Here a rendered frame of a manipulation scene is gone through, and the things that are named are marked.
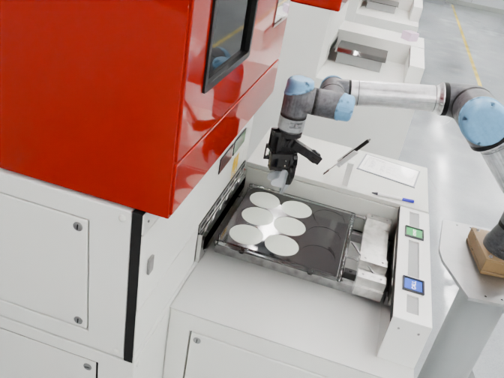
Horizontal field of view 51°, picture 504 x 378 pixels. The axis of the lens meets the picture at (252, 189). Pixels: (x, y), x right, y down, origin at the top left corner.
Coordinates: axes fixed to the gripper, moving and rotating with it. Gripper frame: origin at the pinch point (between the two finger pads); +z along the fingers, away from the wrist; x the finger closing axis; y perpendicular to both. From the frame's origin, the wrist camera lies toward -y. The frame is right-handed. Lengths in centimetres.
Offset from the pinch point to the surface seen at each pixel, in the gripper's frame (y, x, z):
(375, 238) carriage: -30.0, 10.6, 11.3
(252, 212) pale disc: 8.0, -1.3, 9.4
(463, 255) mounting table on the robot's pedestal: -64, 13, 17
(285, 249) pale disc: 2.8, 17.4, 9.4
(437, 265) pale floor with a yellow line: -143, -78, 99
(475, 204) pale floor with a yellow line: -217, -145, 98
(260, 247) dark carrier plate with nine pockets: 10.0, 16.2, 9.4
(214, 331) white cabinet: 25.6, 36.0, 21.0
